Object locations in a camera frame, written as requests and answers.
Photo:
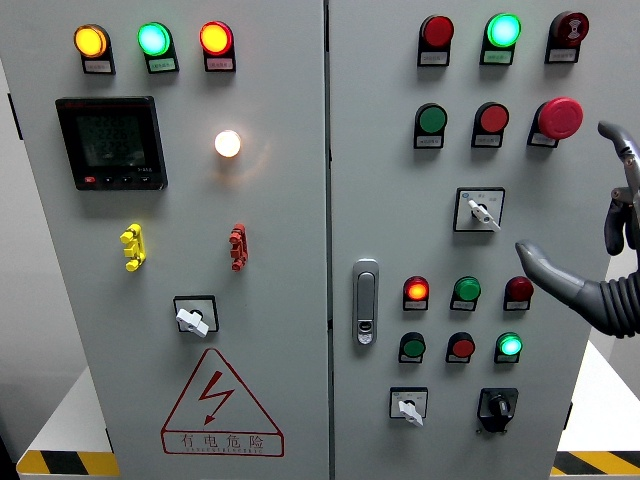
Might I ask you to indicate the black yellow striped tape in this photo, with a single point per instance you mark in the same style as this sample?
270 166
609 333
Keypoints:
595 463
65 463

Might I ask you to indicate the dark red buzzer lamp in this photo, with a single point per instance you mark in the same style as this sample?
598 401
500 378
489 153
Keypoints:
571 27

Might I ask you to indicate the red warning triangle sticker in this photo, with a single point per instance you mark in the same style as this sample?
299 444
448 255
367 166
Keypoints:
220 441

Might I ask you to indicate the white round lamp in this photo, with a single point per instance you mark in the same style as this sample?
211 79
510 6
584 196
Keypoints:
228 144

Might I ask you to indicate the small lit green push button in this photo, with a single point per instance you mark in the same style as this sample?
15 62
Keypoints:
509 345

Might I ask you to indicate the large red stop button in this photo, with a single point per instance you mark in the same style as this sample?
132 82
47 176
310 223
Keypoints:
561 117

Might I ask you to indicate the black cabinet hinge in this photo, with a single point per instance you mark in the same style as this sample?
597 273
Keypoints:
15 117

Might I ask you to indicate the small dark red lamp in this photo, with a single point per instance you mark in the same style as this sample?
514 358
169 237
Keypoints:
519 288

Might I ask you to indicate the yellow round lamp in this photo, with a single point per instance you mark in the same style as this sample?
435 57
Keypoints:
90 41

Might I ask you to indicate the small green round lamp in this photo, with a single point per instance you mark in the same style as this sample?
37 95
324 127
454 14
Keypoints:
468 288

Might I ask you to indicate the small white label plate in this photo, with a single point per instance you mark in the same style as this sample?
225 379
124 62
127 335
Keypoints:
462 305
505 359
433 58
516 305
98 66
562 56
410 359
486 141
496 58
161 65
541 140
457 359
428 142
220 64
415 305

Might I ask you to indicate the silver door lock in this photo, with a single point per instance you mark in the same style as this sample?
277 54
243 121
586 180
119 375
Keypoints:
365 300

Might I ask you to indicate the small red push button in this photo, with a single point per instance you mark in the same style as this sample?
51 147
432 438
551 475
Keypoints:
462 346

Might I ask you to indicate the black display meter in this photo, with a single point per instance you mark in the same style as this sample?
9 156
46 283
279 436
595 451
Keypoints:
112 142

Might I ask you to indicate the pale grey cabinet door with lock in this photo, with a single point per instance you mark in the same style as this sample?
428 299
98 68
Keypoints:
390 200

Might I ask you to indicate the small red round lamp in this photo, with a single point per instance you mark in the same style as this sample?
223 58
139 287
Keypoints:
416 288

